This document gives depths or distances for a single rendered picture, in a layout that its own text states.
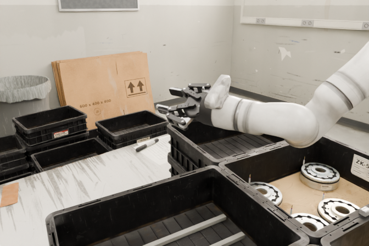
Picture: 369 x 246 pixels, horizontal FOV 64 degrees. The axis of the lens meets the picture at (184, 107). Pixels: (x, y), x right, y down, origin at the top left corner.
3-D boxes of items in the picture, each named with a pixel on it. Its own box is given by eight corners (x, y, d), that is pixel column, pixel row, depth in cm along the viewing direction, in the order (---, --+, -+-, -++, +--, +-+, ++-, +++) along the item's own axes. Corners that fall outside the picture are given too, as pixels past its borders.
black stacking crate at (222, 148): (252, 134, 122) (255, 107, 119) (313, 166, 98) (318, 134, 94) (166, 156, 104) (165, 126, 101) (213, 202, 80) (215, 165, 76)
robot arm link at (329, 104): (300, 157, 60) (356, 113, 58) (293, 148, 53) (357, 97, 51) (277, 132, 64) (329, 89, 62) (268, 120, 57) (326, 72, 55)
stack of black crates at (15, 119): (80, 157, 241) (73, 104, 226) (96, 175, 216) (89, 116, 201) (22, 175, 216) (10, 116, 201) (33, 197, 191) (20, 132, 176)
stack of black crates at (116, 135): (149, 163, 232) (146, 108, 218) (171, 180, 210) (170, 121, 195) (100, 180, 209) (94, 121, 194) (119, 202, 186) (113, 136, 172)
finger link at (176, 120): (186, 120, 65) (169, 110, 69) (180, 126, 64) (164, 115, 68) (189, 128, 67) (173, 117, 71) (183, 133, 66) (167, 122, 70)
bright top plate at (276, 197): (266, 180, 82) (266, 178, 81) (290, 201, 73) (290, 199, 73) (233, 188, 78) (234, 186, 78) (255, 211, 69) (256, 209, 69)
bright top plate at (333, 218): (338, 196, 75) (339, 194, 75) (376, 221, 66) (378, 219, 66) (308, 206, 71) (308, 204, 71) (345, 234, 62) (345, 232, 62)
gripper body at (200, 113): (217, 135, 66) (182, 127, 71) (232, 109, 71) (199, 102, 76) (210, 112, 61) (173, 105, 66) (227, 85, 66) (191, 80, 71)
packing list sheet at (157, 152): (186, 128, 156) (186, 127, 156) (217, 143, 139) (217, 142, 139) (130, 145, 137) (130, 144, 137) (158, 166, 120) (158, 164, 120)
